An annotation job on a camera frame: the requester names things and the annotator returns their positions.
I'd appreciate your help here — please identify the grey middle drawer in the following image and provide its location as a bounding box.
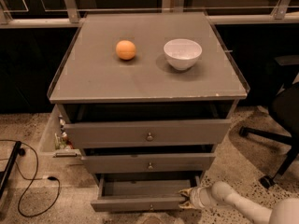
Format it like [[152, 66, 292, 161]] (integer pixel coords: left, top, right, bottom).
[[81, 153, 215, 174]]

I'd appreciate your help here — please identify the black office chair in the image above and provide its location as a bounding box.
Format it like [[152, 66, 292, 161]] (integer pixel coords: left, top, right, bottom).
[[239, 55, 299, 189]]

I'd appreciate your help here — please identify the metal window frame rail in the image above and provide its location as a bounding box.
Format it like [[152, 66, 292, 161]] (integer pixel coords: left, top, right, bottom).
[[0, 0, 299, 28]]

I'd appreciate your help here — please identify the grey drawer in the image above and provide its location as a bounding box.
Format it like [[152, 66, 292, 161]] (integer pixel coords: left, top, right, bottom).
[[91, 173, 200, 212], [64, 119, 231, 148], [81, 153, 215, 174]]

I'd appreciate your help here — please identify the clear plastic storage bin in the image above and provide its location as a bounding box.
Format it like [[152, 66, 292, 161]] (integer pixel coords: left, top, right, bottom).
[[38, 107, 80, 158]]

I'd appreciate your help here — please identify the grey top drawer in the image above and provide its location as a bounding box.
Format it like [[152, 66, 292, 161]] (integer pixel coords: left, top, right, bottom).
[[64, 119, 231, 148]]

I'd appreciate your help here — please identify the grey bottom drawer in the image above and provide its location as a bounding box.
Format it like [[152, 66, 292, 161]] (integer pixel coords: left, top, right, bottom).
[[91, 173, 200, 212]]

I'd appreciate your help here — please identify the grey drawer cabinet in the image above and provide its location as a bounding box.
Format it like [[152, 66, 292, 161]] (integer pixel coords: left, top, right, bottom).
[[49, 13, 249, 180]]

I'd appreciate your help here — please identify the orange ball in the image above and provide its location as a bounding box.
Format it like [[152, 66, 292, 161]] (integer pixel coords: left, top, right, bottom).
[[116, 40, 136, 61]]

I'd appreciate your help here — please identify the black cable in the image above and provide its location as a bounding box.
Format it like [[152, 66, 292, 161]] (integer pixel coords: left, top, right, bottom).
[[0, 139, 61, 218]]

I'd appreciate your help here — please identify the black flat device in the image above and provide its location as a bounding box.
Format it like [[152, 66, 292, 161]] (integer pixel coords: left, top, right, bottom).
[[0, 141, 21, 198]]

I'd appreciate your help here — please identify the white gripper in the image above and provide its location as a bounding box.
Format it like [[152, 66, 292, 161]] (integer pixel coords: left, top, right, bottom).
[[178, 187, 215, 209]]

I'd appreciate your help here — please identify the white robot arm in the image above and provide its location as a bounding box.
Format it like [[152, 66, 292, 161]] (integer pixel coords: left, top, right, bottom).
[[178, 181, 299, 224]]

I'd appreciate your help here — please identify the white bowl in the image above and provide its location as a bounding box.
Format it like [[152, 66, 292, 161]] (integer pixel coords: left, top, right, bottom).
[[164, 38, 203, 71]]

